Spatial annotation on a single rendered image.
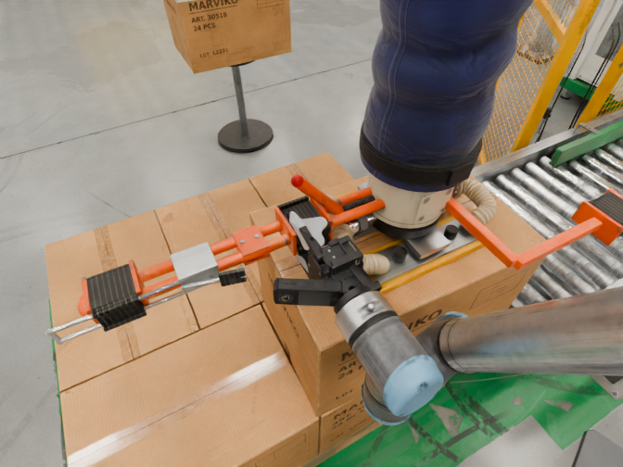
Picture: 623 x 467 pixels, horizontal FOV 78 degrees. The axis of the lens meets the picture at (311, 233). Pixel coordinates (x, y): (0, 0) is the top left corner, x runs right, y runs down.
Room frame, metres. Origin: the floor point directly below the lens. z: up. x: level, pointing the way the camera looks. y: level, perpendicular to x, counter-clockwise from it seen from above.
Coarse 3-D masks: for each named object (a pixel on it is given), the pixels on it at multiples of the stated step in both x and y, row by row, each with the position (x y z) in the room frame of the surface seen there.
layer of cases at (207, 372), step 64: (256, 192) 1.19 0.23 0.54; (64, 256) 0.86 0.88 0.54; (128, 256) 0.86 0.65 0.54; (64, 320) 0.60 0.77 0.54; (192, 320) 0.60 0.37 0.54; (256, 320) 0.60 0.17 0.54; (64, 384) 0.40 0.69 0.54; (128, 384) 0.40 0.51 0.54; (192, 384) 0.40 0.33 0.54; (256, 384) 0.40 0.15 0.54; (128, 448) 0.24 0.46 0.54; (192, 448) 0.24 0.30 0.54; (256, 448) 0.24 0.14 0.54; (320, 448) 0.32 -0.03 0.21
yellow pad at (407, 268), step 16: (448, 224) 0.61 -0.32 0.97; (400, 240) 0.57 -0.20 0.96; (464, 240) 0.56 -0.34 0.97; (384, 256) 0.52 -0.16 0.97; (400, 256) 0.50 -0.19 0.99; (416, 256) 0.52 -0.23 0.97; (432, 256) 0.52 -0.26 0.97; (448, 256) 0.52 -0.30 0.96; (400, 272) 0.48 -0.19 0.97; (416, 272) 0.48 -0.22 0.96; (384, 288) 0.44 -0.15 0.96
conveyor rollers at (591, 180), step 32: (544, 160) 1.40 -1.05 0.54; (576, 160) 1.44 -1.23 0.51; (608, 160) 1.41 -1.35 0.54; (512, 192) 1.21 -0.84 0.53; (544, 192) 1.19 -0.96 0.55; (576, 192) 1.19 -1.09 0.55; (576, 224) 1.03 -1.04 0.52; (576, 256) 0.85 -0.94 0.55; (608, 256) 0.85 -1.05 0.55; (544, 288) 0.73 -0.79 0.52; (576, 288) 0.73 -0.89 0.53
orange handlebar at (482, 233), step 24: (360, 192) 0.60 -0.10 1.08; (336, 216) 0.53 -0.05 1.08; (360, 216) 0.54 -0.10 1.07; (456, 216) 0.54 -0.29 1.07; (240, 240) 0.46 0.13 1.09; (264, 240) 0.46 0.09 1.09; (288, 240) 0.47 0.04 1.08; (480, 240) 0.48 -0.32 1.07; (552, 240) 0.47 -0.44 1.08; (576, 240) 0.48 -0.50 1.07; (168, 264) 0.41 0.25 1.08; (504, 264) 0.42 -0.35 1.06; (528, 264) 0.42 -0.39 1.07; (144, 288) 0.36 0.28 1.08
